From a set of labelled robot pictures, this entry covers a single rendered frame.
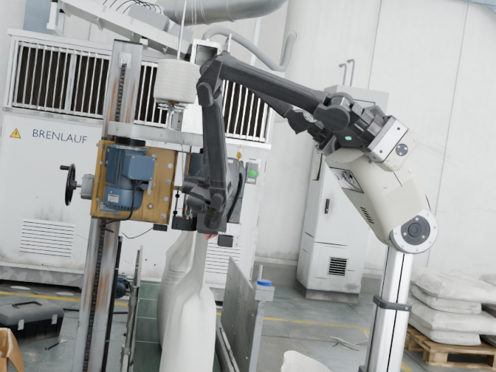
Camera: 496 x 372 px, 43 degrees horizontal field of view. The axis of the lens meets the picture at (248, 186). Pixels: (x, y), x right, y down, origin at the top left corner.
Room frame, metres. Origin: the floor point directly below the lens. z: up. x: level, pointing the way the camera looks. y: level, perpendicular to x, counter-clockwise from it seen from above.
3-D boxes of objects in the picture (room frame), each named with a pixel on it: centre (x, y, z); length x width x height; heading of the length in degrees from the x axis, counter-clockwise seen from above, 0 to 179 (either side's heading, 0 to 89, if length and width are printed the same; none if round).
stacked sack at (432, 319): (4.82, -1.75, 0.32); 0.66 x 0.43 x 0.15; 101
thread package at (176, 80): (2.49, 0.34, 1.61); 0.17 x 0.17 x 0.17
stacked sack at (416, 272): (5.22, -1.67, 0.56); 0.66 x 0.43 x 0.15; 97
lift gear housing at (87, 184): (2.65, 0.67, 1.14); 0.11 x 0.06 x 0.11; 9
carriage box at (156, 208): (2.70, 0.49, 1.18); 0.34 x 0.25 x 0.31; 99
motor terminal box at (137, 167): (2.37, 0.42, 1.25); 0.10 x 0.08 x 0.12; 124
